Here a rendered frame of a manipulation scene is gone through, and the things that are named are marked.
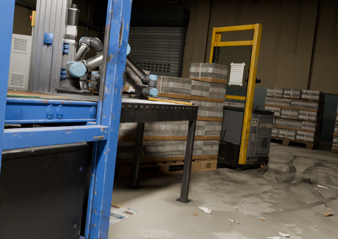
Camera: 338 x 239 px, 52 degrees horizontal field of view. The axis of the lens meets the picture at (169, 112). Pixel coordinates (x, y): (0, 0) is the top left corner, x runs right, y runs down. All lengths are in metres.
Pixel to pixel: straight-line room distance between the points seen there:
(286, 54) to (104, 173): 8.85
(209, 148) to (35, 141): 3.19
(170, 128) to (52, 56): 1.44
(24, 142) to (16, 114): 0.19
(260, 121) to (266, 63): 5.55
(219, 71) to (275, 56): 5.99
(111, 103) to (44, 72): 1.71
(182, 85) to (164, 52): 7.56
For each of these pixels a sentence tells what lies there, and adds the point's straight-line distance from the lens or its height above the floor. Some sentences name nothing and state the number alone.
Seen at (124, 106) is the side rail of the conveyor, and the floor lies 0.78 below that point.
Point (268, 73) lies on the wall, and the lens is 10.15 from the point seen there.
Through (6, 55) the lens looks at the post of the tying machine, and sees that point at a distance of 1.18.
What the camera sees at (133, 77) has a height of 1.00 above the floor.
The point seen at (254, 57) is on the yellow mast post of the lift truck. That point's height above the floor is 1.44.
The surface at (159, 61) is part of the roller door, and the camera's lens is 11.41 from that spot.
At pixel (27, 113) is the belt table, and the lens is 1.45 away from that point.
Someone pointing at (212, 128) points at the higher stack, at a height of 0.51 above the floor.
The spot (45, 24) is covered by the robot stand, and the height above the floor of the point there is 1.35.
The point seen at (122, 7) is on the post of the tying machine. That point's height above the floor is 1.22.
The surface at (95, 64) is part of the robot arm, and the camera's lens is 2.91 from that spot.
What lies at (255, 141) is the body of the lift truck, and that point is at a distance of 4.76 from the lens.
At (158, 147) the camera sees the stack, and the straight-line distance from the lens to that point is 3.72.
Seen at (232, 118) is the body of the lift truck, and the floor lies 0.64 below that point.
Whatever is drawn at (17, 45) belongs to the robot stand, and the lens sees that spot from 3.25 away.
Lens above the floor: 0.87
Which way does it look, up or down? 3 degrees down
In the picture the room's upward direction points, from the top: 6 degrees clockwise
